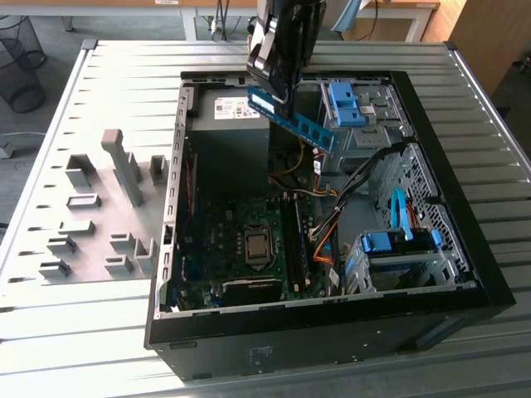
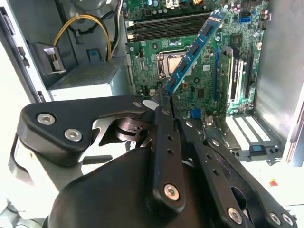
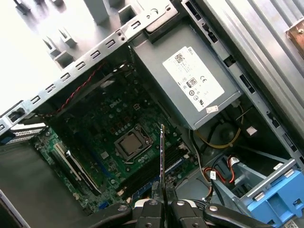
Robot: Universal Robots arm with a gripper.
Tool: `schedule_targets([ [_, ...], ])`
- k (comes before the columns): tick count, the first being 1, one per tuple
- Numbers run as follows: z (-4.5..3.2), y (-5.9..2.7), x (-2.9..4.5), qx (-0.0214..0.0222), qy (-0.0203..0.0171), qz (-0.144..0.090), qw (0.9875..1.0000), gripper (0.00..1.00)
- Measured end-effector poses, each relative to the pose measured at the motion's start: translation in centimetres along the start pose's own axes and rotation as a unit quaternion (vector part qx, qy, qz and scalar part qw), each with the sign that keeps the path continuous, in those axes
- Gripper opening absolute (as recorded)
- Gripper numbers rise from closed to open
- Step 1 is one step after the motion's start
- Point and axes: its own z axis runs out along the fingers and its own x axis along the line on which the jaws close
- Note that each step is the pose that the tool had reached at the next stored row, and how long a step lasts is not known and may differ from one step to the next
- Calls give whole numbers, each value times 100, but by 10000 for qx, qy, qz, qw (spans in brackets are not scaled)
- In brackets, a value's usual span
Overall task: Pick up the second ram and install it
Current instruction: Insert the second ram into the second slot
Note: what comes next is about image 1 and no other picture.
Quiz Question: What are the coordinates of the thick orange wire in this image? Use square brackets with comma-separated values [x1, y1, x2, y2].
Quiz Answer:
[313, 230, 335, 263]

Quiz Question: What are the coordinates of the blue flat data wire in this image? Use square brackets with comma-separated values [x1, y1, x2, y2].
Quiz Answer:
[391, 188, 414, 240]

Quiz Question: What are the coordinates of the black wire mesh bin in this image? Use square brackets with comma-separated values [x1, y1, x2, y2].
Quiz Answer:
[0, 15, 46, 114]

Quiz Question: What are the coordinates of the red wire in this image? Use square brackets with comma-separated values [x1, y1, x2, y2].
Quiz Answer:
[185, 153, 197, 216]

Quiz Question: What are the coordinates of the wooden desk white frame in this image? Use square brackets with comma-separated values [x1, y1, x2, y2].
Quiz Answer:
[360, 0, 441, 42]

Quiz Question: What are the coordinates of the grey metal disk bay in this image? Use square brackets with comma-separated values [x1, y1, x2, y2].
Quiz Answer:
[343, 231, 461, 294]

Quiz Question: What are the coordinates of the silver CPU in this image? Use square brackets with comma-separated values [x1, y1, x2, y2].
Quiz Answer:
[245, 231, 270, 260]

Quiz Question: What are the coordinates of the black cable bundle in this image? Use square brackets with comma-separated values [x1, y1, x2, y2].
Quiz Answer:
[334, 143, 406, 212]

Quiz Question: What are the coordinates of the hard disk in blue carrier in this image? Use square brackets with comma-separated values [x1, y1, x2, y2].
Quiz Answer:
[359, 230, 441, 254]

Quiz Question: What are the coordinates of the wooden cabinet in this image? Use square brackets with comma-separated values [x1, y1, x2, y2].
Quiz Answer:
[422, 0, 531, 96]

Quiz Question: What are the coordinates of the black graphics card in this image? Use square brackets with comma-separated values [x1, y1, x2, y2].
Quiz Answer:
[222, 278, 283, 303]

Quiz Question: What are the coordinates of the black RAM slot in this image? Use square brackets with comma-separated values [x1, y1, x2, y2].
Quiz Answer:
[280, 194, 300, 294]

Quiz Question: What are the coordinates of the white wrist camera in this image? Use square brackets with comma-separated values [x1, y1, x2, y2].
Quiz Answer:
[246, 18, 288, 103]

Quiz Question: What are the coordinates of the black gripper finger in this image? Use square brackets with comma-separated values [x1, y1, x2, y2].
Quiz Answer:
[269, 7, 316, 120]

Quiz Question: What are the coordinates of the blue plastic drive bracket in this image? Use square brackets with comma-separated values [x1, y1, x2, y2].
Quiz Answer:
[327, 81, 368, 128]

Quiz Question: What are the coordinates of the blue RAM stick with label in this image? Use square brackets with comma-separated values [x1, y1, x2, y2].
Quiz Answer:
[247, 85, 335, 157]

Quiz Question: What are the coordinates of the grey metal drive cage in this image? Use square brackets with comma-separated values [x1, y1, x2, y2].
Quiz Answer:
[319, 80, 416, 175]

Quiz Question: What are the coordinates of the grey frame desk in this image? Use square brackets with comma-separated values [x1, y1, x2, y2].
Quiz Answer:
[0, 0, 258, 42]

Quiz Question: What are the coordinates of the grey power supply unit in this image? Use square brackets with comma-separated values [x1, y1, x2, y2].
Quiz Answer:
[188, 86, 271, 196]

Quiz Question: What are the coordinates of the black PC case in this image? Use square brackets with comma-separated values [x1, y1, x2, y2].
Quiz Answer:
[143, 69, 517, 382]

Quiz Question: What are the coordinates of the thin orange wire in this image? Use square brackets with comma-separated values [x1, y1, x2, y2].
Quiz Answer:
[268, 138, 307, 180]

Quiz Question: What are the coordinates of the green motherboard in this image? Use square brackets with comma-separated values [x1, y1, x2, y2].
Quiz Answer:
[178, 192, 329, 310]

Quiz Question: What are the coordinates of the grey plastic parts rack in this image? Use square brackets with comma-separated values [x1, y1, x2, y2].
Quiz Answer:
[36, 129, 171, 288]

